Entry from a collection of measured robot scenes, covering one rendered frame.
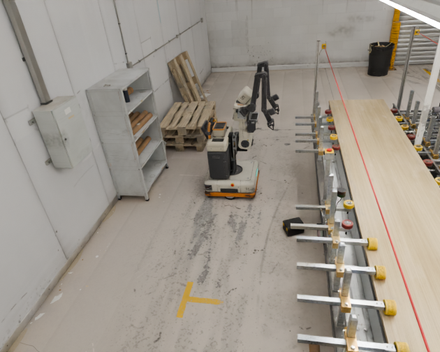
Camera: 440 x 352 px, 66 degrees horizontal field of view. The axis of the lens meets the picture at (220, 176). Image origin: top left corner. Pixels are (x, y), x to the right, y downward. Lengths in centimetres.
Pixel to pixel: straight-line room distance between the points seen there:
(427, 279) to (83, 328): 274
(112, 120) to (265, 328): 280
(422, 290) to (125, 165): 345
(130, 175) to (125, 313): 185
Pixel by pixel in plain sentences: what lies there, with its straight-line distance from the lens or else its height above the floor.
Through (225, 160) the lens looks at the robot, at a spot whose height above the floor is 58.
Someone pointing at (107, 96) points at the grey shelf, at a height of 147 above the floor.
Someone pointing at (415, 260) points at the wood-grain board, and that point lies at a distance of 256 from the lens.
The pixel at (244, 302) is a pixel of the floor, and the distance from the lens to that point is 329.
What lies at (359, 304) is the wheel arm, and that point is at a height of 96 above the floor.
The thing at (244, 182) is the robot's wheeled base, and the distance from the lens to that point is 427.
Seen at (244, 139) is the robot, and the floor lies 79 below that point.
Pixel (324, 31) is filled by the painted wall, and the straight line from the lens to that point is 996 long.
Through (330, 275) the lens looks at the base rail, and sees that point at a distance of 259.
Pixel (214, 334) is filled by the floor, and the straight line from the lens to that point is 312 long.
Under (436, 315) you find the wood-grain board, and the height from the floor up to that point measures 90.
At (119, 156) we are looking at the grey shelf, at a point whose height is 69.
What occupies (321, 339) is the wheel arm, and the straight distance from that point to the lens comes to 197.
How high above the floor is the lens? 260
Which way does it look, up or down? 32 degrees down
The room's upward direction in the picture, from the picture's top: 6 degrees counter-clockwise
